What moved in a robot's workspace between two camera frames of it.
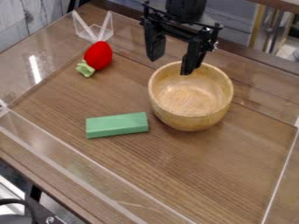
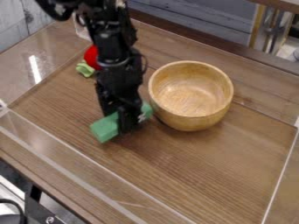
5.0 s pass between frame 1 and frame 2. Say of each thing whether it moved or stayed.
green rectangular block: moved
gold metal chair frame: stayed
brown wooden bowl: stayed
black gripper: moved
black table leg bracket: stayed
